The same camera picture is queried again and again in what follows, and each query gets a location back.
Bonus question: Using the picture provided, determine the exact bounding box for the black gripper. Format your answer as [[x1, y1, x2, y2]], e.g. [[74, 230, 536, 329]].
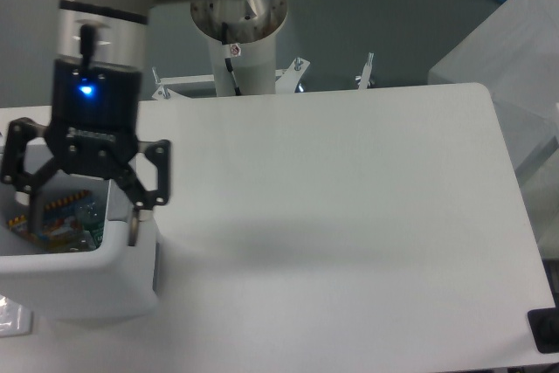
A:
[[1, 59, 171, 246]]

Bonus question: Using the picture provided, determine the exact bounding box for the blue snack wrapper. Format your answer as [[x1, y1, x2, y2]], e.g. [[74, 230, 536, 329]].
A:
[[7, 190, 98, 252]]

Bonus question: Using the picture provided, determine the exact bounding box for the crushed clear plastic bottle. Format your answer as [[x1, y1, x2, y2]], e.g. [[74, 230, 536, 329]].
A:
[[75, 198, 105, 250]]

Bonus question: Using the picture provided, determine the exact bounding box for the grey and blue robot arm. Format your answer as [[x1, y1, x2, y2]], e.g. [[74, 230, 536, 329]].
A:
[[1, 0, 215, 234]]

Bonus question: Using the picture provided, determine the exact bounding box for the white trash can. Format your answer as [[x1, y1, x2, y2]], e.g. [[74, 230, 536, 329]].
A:
[[1, 171, 161, 320]]

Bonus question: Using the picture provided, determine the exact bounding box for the clear plastic bag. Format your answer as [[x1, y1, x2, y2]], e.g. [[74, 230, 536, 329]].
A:
[[0, 296, 33, 338]]

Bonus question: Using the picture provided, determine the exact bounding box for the white translucent side table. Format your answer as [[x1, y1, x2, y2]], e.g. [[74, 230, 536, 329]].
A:
[[428, 0, 558, 260]]

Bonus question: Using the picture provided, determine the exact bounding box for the black device at table edge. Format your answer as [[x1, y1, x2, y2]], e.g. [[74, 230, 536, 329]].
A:
[[528, 307, 558, 354]]

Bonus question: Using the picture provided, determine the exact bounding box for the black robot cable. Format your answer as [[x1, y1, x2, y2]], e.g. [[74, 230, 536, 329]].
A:
[[219, 22, 244, 97]]

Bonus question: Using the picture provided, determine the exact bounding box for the white metal mounting frame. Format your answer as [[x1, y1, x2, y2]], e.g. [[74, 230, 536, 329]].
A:
[[150, 52, 376, 100]]

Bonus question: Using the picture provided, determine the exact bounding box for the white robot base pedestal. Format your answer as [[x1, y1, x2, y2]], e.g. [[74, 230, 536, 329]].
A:
[[190, 0, 288, 72]]

